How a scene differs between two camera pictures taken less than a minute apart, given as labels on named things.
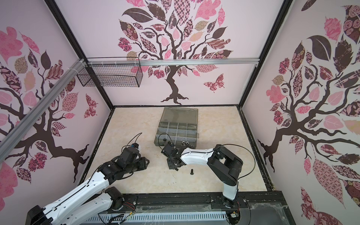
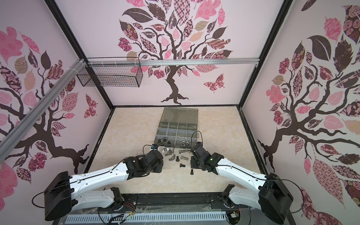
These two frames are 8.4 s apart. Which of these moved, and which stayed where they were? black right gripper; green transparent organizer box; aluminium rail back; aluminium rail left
Moved: black right gripper
Stayed: aluminium rail back; aluminium rail left; green transparent organizer box
